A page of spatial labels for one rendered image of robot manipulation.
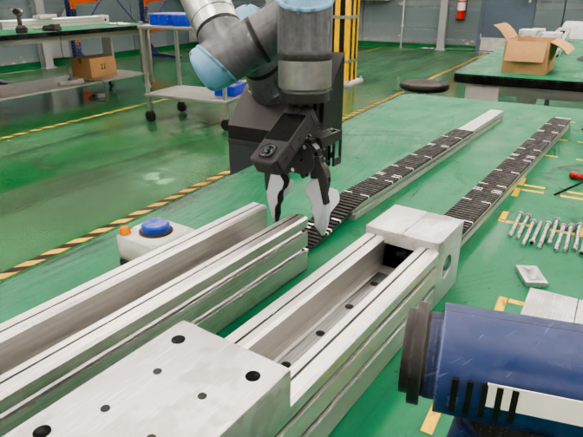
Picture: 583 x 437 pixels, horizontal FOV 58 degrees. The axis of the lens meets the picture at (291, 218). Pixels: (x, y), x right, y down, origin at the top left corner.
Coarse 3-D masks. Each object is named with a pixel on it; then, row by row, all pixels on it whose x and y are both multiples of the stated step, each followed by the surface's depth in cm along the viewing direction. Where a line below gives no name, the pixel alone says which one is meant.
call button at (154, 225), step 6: (144, 222) 75; (150, 222) 75; (156, 222) 75; (162, 222) 75; (168, 222) 76; (144, 228) 74; (150, 228) 74; (156, 228) 74; (162, 228) 74; (168, 228) 75
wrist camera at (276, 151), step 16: (288, 112) 75; (304, 112) 74; (272, 128) 74; (288, 128) 72; (304, 128) 73; (272, 144) 71; (288, 144) 70; (256, 160) 71; (272, 160) 69; (288, 160) 71
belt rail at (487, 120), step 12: (480, 120) 154; (492, 120) 156; (480, 132) 148; (456, 144) 133; (444, 156) 128; (420, 168) 116; (408, 180) 111; (384, 192) 104; (360, 204) 95; (372, 204) 99; (348, 216) 95; (360, 216) 96
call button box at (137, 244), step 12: (132, 228) 77; (180, 228) 77; (192, 228) 77; (120, 240) 75; (132, 240) 73; (144, 240) 73; (156, 240) 73; (168, 240) 73; (120, 252) 76; (132, 252) 74; (144, 252) 72
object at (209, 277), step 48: (192, 240) 67; (240, 240) 75; (288, 240) 73; (96, 288) 56; (144, 288) 62; (192, 288) 57; (240, 288) 65; (0, 336) 49; (48, 336) 52; (96, 336) 49; (144, 336) 53; (0, 384) 43; (48, 384) 45; (0, 432) 42
